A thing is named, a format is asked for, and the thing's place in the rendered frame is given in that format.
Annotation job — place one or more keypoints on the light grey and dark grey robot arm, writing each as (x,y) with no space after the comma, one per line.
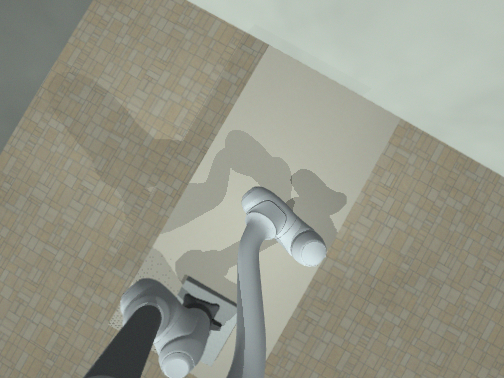
(148,304)

